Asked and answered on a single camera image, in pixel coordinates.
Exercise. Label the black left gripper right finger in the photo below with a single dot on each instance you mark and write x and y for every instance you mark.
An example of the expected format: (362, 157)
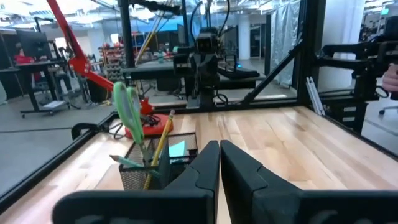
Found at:
(267, 205)

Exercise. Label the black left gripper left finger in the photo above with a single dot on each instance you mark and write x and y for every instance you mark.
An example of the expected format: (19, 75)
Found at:
(174, 205)

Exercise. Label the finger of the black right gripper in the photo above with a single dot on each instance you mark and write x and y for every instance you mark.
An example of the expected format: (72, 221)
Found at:
(198, 70)
(212, 70)

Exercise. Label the teal sticky note pad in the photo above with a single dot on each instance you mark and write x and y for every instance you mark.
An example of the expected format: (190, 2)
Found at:
(178, 149)

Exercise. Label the yellow pencil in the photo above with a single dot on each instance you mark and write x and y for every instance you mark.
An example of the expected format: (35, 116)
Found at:
(161, 143)

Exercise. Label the teal pencil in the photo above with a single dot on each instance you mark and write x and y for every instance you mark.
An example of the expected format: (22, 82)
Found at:
(124, 161)

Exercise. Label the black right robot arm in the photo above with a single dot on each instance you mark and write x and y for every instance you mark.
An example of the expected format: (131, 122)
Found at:
(205, 90)

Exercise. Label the black mesh desk organizer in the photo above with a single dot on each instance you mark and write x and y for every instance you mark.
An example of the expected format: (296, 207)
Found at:
(136, 179)

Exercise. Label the black keyboard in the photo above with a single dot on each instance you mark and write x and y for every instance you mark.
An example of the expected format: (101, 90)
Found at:
(241, 73)

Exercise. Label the black work table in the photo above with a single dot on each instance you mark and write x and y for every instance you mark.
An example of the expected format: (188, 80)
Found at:
(149, 70)

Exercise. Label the storage shelf rack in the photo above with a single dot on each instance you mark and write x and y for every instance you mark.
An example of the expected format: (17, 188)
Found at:
(112, 60)

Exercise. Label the translucent plastic sheet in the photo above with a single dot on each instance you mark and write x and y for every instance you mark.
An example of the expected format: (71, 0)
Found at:
(284, 40)

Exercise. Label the black bin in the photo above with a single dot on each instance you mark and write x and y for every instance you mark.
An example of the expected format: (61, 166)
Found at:
(98, 90)

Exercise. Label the red desk lamp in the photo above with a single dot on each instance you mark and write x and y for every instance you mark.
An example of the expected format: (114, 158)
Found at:
(81, 67)

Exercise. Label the black table clamp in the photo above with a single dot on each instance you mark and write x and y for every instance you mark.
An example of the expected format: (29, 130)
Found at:
(84, 129)

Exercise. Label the black box with white labels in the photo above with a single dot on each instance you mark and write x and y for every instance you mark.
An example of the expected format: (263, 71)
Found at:
(346, 115)

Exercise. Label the black standing desk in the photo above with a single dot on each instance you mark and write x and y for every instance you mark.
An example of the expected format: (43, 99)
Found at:
(34, 67)

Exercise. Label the black monitor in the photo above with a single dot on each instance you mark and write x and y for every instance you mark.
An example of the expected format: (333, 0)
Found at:
(32, 45)

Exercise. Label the person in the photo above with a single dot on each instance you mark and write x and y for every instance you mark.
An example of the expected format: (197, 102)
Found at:
(391, 79)

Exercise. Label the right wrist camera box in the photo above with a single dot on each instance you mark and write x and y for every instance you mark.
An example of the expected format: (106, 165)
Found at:
(206, 42)

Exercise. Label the black metal table frame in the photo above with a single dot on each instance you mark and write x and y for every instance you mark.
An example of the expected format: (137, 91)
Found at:
(217, 105)

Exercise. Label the silver aluminium rail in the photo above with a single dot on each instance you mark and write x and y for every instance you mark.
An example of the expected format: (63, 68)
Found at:
(315, 96)

